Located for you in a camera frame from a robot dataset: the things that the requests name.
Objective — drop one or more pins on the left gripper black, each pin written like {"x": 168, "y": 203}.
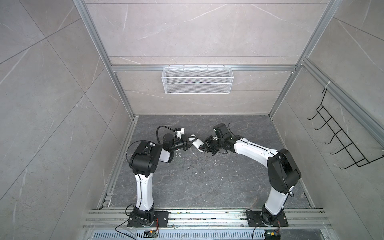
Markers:
{"x": 186, "y": 140}

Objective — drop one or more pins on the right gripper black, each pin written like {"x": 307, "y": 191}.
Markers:
{"x": 207, "y": 145}

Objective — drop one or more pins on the white remote control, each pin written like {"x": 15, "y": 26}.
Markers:
{"x": 199, "y": 145}

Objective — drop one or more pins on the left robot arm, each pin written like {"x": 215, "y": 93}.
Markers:
{"x": 144, "y": 163}

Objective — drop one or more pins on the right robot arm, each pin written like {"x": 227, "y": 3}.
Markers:
{"x": 283, "y": 171}

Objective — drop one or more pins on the left green circuit board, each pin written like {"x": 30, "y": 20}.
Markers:
{"x": 151, "y": 234}

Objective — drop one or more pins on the green circuit board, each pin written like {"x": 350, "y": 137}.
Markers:
{"x": 151, "y": 234}
{"x": 272, "y": 235}

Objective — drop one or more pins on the right green circuit board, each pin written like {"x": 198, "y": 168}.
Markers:
{"x": 272, "y": 235}

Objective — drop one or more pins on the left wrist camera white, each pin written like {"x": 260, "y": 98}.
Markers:
{"x": 180, "y": 132}

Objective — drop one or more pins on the white wire mesh basket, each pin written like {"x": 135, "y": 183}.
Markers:
{"x": 197, "y": 80}

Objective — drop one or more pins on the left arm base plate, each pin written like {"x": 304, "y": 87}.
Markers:
{"x": 157, "y": 218}

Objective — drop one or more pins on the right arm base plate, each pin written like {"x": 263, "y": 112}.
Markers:
{"x": 264, "y": 218}

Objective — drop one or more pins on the aluminium mounting rail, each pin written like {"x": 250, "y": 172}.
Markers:
{"x": 210, "y": 219}

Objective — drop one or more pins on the black wire hook rack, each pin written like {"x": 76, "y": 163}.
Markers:
{"x": 340, "y": 134}

